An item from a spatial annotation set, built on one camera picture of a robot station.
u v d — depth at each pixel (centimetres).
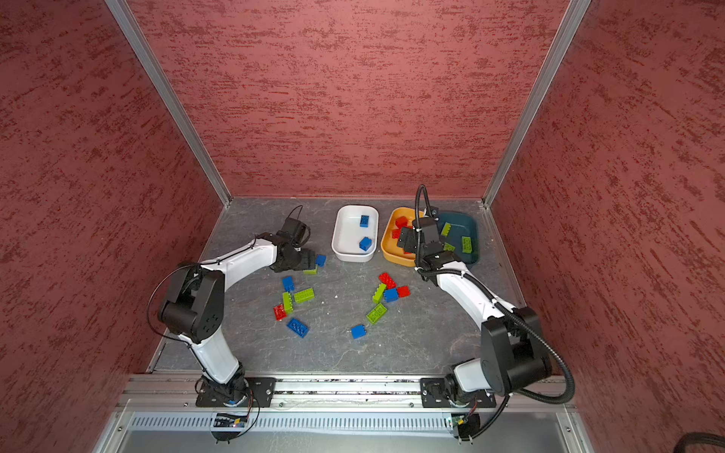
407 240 79
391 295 91
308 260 86
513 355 42
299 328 85
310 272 97
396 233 110
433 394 74
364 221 110
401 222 111
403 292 96
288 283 95
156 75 83
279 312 88
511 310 45
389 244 106
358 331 86
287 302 88
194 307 48
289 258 74
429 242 66
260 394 73
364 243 103
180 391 76
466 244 105
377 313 89
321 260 100
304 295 91
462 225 110
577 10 71
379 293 91
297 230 78
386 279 95
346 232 113
